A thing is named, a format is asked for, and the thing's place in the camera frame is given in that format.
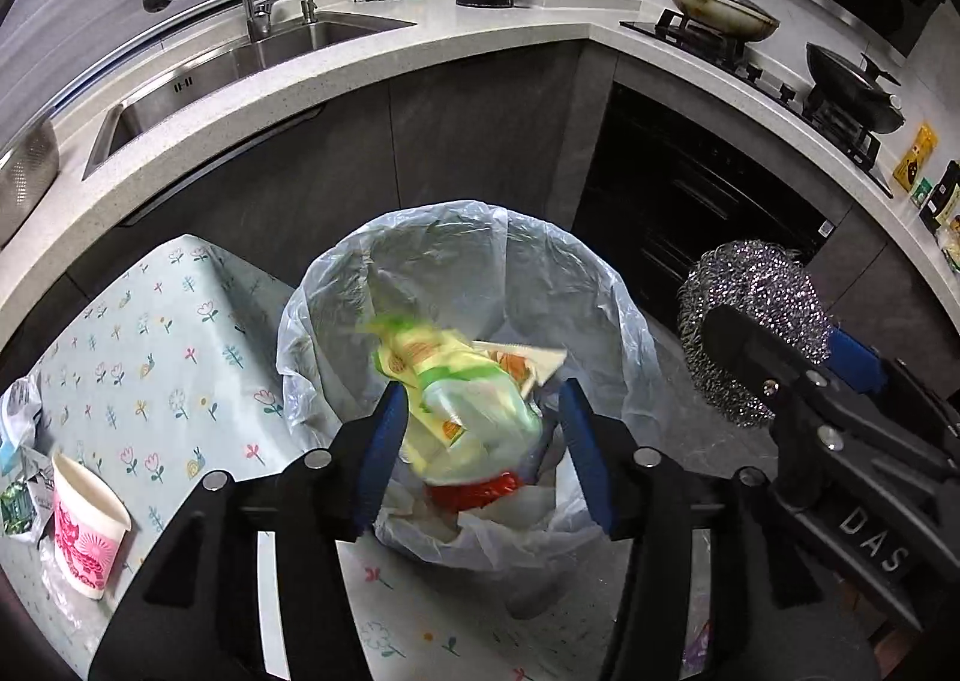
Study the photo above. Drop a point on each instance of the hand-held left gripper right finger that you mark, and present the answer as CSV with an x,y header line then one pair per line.
x,y
592,456

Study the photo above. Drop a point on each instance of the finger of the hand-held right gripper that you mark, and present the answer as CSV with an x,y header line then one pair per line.
x,y
750,351
855,362

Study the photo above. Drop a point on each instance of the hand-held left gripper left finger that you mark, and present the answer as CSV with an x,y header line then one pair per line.
x,y
382,441

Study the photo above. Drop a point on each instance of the steel wool scrubber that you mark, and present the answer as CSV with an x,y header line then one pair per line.
x,y
750,276

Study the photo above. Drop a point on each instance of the green yellow plastic bag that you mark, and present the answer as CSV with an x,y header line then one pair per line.
x,y
457,411

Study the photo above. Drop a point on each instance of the red plastic packaging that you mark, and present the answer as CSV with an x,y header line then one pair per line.
x,y
480,492

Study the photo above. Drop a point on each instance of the cream orange printed packet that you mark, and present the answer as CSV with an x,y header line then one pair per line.
x,y
532,362

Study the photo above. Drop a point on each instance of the bin with clear plastic liner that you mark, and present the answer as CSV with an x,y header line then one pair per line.
x,y
450,253

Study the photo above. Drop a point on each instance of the black built-in oven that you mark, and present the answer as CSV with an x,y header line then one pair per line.
x,y
675,186

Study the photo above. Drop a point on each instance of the small green box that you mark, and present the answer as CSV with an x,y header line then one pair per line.
x,y
922,193

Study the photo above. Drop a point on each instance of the black food packet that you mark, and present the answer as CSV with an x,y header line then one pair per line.
x,y
946,193

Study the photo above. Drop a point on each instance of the yellow seasoning packet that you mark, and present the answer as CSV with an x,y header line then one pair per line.
x,y
916,156

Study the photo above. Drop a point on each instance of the floral tablecloth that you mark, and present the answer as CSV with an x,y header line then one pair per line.
x,y
150,351

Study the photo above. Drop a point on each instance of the black wok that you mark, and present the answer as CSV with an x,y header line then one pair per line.
x,y
847,85

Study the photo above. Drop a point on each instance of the pink paper cup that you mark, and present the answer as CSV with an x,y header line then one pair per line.
x,y
82,531

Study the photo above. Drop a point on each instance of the grey base cabinet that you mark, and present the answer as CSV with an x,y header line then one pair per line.
x,y
450,126

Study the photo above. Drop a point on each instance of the black gas stove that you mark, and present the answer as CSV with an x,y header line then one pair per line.
x,y
675,36

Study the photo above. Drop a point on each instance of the wok with glass lid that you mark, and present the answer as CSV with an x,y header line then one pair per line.
x,y
720,17

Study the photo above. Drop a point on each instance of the crumpled clear plastic wrap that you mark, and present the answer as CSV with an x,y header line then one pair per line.
x,y
39,486

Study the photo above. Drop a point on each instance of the clear blue printed plastic bag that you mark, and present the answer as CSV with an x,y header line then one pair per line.
x,y
19,411

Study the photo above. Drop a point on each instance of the green snack wrapper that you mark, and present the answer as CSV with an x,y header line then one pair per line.
x,y
15,505

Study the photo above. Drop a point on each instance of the stainless steel sink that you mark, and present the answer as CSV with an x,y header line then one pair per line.
x,y
150,115

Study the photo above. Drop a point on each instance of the metal colander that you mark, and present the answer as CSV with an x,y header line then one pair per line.
x,y
26,171

